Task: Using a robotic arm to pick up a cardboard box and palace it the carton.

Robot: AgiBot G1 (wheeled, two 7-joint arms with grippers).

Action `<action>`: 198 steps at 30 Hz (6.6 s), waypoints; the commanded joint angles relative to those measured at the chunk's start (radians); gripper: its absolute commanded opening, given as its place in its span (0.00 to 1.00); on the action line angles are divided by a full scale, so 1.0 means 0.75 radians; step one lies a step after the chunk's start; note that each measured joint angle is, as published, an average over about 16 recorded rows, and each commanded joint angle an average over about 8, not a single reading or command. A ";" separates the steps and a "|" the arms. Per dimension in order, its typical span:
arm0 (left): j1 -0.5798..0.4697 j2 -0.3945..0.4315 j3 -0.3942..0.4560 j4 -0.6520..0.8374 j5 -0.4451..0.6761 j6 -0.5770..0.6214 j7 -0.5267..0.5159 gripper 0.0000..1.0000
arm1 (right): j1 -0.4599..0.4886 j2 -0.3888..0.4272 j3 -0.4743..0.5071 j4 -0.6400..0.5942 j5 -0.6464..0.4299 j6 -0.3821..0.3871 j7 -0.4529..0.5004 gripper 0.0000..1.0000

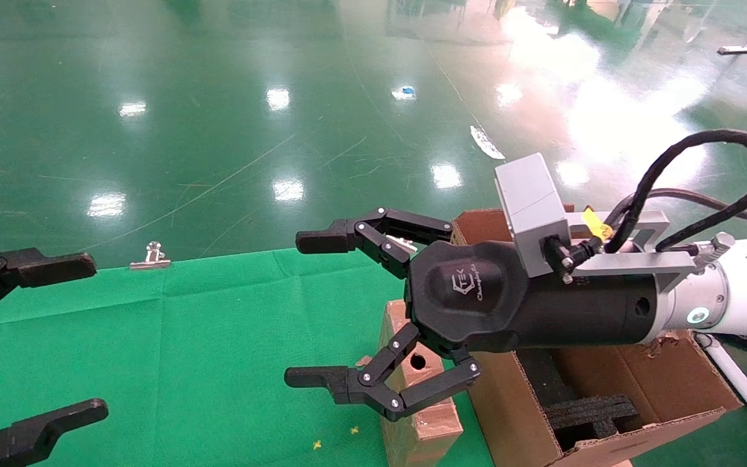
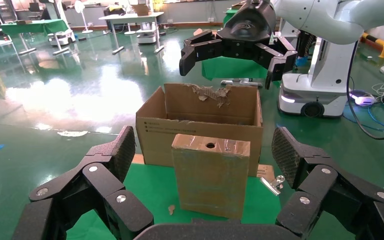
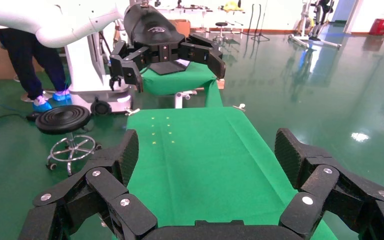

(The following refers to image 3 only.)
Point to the person in dark trousers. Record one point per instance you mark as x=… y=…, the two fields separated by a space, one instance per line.
x=23 y=56

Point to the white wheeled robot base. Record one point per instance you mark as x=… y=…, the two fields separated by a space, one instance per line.
x=82 y=73

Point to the black round stool chrome base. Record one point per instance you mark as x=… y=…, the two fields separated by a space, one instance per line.
x=62 y=119

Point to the white cluttered workbench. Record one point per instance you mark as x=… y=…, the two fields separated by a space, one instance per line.
x=195 y=13

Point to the black tripod stand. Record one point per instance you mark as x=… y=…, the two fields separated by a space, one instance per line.
x=260 y=37

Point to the yellow object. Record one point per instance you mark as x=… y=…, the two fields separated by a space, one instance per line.
x=232 y=6

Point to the red box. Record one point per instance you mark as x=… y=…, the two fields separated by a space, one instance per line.
x=380 y=27

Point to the white exercise machine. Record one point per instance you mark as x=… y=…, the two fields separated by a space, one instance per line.
x=319 y=20

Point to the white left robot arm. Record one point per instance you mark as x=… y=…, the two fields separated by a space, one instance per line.
x=46 y=20

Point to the small black stool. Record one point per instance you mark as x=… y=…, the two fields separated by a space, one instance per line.
x=221 y=24

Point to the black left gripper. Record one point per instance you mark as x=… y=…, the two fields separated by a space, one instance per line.
x=152 y=30

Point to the small green table cloth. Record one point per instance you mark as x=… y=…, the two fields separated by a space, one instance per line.
x=178 y=81

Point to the black power adapter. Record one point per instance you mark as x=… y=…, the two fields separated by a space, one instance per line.
x=33 y=116

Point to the large green table cloth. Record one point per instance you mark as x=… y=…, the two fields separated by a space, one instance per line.
x=205 y=165

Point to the black flat pad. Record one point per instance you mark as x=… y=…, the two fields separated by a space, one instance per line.
x=165 y=68

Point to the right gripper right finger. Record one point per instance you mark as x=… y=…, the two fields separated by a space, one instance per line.
x=328 y=185

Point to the white table leg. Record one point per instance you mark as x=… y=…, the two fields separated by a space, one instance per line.
x=178 y=101

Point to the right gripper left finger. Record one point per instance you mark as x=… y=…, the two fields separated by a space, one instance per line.
x=106 y=185

